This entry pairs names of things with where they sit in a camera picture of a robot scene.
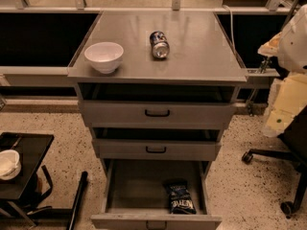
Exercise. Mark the black office chair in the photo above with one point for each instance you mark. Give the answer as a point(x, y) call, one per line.
point(295, 138)

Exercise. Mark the black side table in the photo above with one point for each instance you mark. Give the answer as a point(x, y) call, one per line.
point(19, 193)

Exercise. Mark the white ceramic bowl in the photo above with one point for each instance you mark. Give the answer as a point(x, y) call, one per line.
point(104, 57)

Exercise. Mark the blue chip bag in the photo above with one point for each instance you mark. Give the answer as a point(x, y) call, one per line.
point(180, 200)

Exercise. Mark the black floor pole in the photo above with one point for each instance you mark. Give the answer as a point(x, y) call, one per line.
point(77, 201)

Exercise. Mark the top grey drawer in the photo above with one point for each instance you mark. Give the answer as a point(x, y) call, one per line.
point(156, 114)

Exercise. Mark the blue silver soda can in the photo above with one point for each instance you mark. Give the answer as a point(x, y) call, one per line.
point(160, 45)

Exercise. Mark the grey metal drawer cabinet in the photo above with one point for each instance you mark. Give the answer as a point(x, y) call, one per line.
point(200, 69)

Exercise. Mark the middle grey drawer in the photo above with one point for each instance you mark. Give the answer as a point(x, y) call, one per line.
point(156, 150)

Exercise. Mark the metal diagonal rod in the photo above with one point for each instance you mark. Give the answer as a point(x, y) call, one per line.
point(265, 64)

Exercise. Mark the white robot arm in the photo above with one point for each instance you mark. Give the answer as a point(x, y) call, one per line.
point(287, 97)

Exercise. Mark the bottom grey open drawer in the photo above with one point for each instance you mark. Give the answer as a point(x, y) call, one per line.
point(135, 198)

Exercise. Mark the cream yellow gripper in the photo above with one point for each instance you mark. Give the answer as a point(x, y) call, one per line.
point(295, 45)

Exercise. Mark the white cup on table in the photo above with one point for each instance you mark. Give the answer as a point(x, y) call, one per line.
point(10, 165)

